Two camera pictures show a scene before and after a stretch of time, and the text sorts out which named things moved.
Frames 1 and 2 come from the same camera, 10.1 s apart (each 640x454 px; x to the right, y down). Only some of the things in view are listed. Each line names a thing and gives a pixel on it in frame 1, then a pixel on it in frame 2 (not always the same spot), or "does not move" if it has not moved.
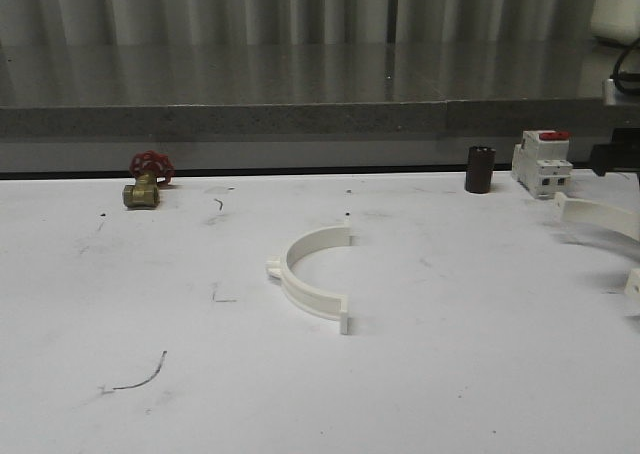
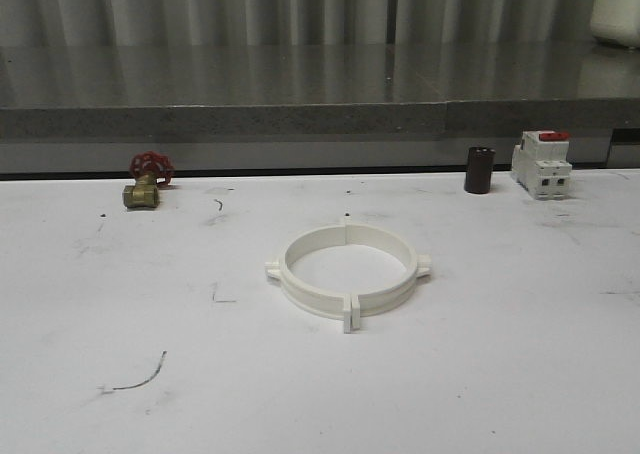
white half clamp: (623, 225) -> (388, 297)
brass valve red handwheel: (151, 170) does not move
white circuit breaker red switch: (541, 162) does not move
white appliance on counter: (616, 11) does not move
